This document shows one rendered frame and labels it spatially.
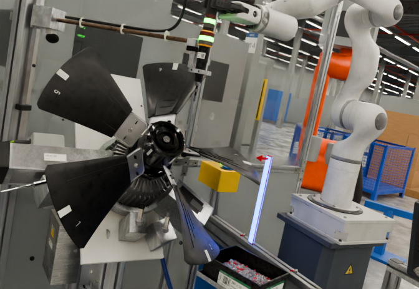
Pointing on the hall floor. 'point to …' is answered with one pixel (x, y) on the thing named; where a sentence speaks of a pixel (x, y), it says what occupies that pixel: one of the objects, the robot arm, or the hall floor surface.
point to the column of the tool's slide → (15, 80)
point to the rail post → (191, 276)
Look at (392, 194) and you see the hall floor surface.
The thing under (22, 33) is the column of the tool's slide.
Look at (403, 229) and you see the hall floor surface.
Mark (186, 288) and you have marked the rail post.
